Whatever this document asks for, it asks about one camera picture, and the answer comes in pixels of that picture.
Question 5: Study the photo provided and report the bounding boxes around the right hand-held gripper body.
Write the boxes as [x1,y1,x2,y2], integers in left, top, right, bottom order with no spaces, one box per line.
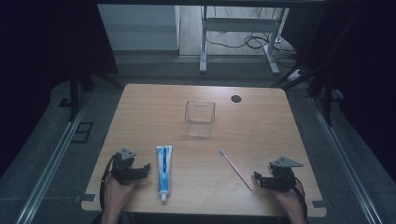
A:
[269,156,304,192]

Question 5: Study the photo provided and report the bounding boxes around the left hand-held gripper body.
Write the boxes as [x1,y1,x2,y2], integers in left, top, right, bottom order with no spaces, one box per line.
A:
[110,147,140,186]

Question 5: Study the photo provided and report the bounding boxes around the blue and white toothpaste tube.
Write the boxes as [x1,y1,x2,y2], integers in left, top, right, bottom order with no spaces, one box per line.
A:
[155,145,174,203]

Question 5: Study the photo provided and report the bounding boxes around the pink toothbrush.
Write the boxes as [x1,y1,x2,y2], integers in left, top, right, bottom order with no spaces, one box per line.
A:
[219,148,256,192]

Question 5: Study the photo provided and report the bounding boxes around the clear plastic cup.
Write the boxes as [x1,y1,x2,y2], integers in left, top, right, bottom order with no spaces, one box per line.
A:
[184,100,217,139]

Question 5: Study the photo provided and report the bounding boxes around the person's left hand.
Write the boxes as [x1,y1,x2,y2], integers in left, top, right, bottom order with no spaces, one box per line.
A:
[103,175,137,217]

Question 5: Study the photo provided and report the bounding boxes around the person's right hand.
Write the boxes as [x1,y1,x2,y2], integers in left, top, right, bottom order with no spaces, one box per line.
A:
[274,186,304,217]

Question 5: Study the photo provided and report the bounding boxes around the black metal stand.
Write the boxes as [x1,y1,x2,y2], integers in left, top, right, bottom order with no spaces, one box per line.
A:
[58,66,124,122]
[270,60,344,127]

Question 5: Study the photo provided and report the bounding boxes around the white power strip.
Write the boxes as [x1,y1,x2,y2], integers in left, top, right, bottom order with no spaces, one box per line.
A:
[288,69,304,82]

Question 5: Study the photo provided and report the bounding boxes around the dark curtain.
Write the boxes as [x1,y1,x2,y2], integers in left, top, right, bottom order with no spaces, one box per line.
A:
[0,0,120,178]
[281,0,396,185]

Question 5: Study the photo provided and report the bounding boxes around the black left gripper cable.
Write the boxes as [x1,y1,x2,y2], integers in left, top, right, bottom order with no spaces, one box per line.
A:
[99,152,120,213]

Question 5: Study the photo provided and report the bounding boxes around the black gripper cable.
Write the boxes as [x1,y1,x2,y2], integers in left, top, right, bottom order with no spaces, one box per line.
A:
[99,152,120,213]
[292,176,310,224]

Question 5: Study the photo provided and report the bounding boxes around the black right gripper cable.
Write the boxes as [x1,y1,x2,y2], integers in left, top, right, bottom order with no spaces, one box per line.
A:
[292,176,310,224]

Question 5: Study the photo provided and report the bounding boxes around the metal floor rail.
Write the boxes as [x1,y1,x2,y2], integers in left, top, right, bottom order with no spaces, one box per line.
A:
[310,96,383,224]
[14,92,92,224]

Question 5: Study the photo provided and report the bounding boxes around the black floor cables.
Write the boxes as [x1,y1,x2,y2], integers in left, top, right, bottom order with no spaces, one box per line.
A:
[205,7,301,68]

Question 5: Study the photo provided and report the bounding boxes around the white metal desk frame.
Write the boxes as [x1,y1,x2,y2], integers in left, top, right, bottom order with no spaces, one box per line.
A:
[199,5,290,76]

